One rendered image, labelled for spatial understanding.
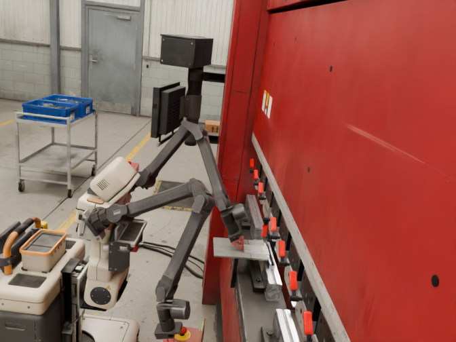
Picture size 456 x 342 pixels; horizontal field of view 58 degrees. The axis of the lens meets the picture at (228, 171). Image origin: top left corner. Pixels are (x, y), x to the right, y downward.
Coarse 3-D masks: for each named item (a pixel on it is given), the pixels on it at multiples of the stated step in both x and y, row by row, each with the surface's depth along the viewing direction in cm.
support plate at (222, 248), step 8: (216, 240) 212; (224, 240) 213; (248, 240) 216; (256, 240) 217; (216, 248) 204; (224, 248) 205; (232, 248) 206; (216, 256) 198; (224, 256) 198; (232, 256) 199; (240, 256) 199; (248, 256) 200; (256, 256) 201; (264, 256) 202
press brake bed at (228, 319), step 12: (228, 264) 252; (228, 276) 246; (228, 288) 240; (228, 300) 235; (216, 312) 307; (228, 312) 230; (216, 324) 298; (228, 324) 225; (240, 324) 182; (228, 336) 220; (240, 336) 181
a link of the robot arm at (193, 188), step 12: (192, 180) 163; (168, 192) 167; (180, 192) 165; (192, 192) 163; (204, 192) 160; (120, 204) 172; (132, 204) 170; (144, 204) 169; (156, 204) 167; (168, 204) 169; (108, 216) 171; (120, 216) 169; (132, 216) 173
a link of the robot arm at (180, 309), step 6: (162, 288) 158; (162, 294) 158; (156, 300) 158; (162, 300) 158; (168, 300) 158; (174, 300) 158; (180, 300) 159; (186, 300) 160; (174, 306) 158; (180, 306) 157; (186, 306) 157; (174, 312) 156; (180, 312) 156; (186, 312) 157; (174, 318) 157; (180, 318) 156; (186, 318) 156
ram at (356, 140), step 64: (384, 0) 90; (448, 0) 67; (320, 64) 134; (384, 64) 88; (448, 64) 65; (256, 128) 258; (320, 128) 128; (384, 128) 85; (448, 128) 64; (320, 192) 122; (384, 192) 82; (448, 192) 62; (320, 256) 117; (384, 256) 80; (448, 256) 61; (384, 320) 78; (448, 320) 59
